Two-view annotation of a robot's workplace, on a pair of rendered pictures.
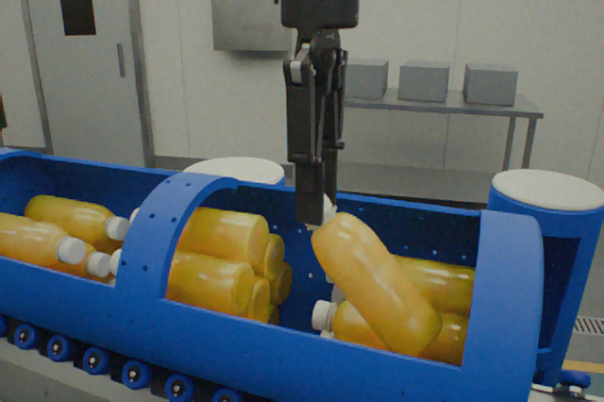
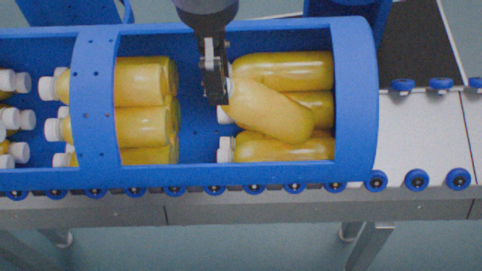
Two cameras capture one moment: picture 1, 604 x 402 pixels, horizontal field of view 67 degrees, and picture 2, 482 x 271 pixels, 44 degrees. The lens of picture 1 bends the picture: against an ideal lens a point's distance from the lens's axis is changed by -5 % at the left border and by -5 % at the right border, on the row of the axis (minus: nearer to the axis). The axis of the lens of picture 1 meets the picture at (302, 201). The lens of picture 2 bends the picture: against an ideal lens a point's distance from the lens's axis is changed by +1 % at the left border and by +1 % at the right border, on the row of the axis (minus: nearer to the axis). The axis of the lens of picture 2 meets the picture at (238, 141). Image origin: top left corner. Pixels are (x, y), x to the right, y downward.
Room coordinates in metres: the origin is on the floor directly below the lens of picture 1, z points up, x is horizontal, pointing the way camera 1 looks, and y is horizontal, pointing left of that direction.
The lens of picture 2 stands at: (0.05, 0.08, 2.00)
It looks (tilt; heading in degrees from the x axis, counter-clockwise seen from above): 65 degrees down; 345
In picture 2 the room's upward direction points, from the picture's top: 6 degrees counter-clockwise
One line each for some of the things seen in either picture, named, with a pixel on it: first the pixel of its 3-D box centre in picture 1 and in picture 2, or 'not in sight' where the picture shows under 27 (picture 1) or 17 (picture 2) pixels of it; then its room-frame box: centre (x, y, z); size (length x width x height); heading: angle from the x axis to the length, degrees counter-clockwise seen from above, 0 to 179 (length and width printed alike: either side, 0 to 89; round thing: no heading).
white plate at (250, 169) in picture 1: (232, 173); not in sight; (1.23, 0.19, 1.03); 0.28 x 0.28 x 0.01
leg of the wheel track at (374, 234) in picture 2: not in sight; (364, 251); (0.35, -0.34, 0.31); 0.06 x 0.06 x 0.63; 70
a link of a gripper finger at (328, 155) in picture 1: (323, 178); (218, 64); (0.51, -0.02, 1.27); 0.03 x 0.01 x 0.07; 70
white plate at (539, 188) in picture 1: (547, 188); not in sight; (1.12, -0.63, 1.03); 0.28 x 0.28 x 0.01
